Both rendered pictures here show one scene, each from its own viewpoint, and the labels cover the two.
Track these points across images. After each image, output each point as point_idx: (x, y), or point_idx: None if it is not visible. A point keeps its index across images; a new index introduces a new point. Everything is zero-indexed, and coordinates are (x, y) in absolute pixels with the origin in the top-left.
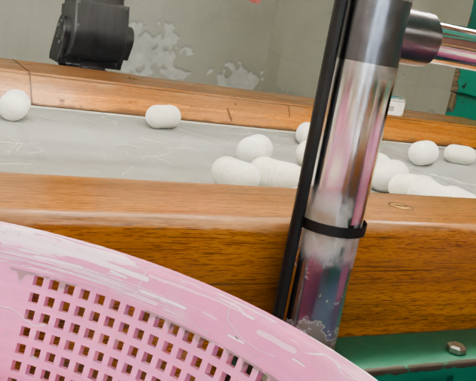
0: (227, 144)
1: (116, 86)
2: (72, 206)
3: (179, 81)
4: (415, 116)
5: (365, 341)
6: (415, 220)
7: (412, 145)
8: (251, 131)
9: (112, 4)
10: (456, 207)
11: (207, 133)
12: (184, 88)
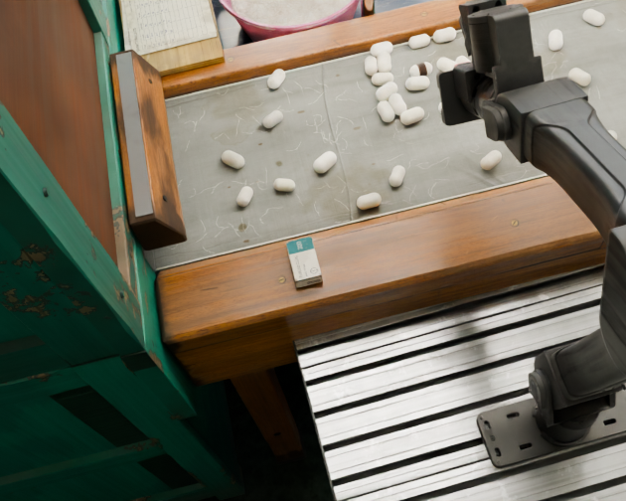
0: (453, 147)
1: (524, 187)
2: None
3: (478, 253)
4: (265, 266)
5: None
6: (425, 3)
7: (335, 156)
8: (429, 194)
9: (561, 346)
10: (400, 20)
11: (462, 168)
12: (477, 215)
